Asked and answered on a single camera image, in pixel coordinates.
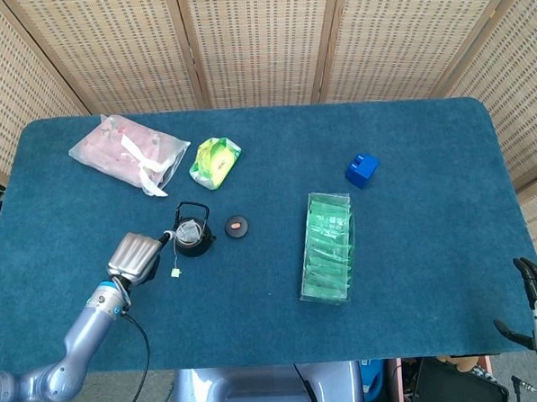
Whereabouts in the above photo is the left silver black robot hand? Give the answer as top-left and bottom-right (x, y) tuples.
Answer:
(103, 229), (180, 290)

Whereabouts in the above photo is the pyramid tea bag with string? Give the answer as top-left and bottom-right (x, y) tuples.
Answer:
(166, 217), (205, 280)

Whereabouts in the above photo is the black cast iron teapot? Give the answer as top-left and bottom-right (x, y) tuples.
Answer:
(170, 200), (219, 259)

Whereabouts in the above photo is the black teapot lid orange knob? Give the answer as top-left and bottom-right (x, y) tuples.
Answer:
(223, 214), (251, 240)

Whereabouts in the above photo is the clear bag with pink contents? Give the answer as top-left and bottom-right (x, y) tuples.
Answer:
(66, 109), (194, 202)

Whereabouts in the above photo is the clear box of green tea sachets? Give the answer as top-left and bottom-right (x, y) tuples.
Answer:
(293, 190), (360, 308)

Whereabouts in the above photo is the black case under table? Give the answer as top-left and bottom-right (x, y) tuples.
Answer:
(407, 353), (510, 402)

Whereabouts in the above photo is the green yellow snack packet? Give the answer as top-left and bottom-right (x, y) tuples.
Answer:
(187, 136), (246, 192)

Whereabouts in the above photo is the blue carpet table cover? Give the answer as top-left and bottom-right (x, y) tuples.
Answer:
(0, 91), (537, 380)

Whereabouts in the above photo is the silver-blue robot torso base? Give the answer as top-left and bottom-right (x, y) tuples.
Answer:
(168, 359), (365, 402)

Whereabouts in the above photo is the blue plastic container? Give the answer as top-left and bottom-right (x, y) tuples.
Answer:
(360, 359), (388, 402)

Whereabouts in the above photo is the small blue box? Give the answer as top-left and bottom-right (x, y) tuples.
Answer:
(344, 151), (382, 192)

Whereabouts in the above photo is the woven rattan folding screen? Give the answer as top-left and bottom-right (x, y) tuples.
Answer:
(0, 0), (537, 292)

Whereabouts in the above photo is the thin cable of right arm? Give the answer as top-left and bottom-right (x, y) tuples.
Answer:
(510, 373), (537, 400)

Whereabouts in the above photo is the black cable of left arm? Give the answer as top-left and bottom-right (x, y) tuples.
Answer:
(53, 306), (154, 402)

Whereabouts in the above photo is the black cable on torso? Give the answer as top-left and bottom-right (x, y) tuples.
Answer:
(292, 362), (324, 402)

